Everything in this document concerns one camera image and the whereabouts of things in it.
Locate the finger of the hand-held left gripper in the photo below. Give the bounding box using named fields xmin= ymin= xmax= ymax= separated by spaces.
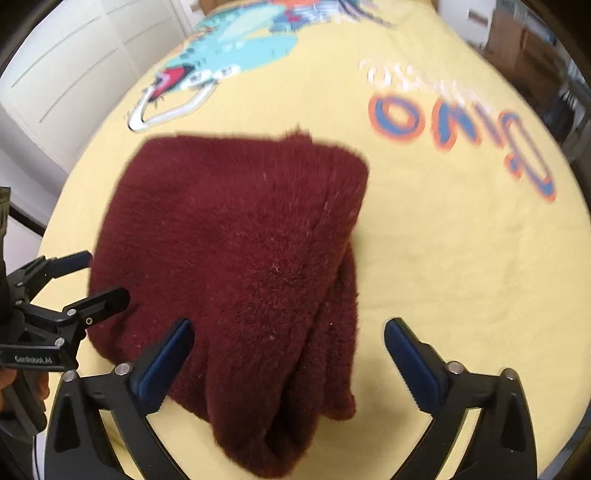
xmin=21 ymin=287 xmax=131 ymax=346
xmin=7 ymin=250 xmax=93 ymax=301

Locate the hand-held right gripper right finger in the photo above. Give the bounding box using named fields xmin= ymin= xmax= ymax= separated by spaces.
xmin=383 ymin=318 xmax=539 ymax=480

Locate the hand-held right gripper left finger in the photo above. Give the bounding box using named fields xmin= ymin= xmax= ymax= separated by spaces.
xmin=44 ymin=318 xmax=195 ymax=480

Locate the maroon knit sweater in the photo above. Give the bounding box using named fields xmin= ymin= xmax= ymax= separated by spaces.
xmin=88 ymin=129 xmax=370 ymax=479

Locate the person's left hand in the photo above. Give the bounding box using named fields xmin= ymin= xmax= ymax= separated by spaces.
xmin=0 ymin=369 xmax=51 ymax=414

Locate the yellow cartoon printed blanket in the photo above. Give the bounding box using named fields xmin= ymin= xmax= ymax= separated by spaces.
xmin=37 ymin=0 xmax=583 ymax=480

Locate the white wardrobe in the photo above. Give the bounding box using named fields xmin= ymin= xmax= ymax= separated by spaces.
xmin=0 ymin=0 xmax=204 ymax=232

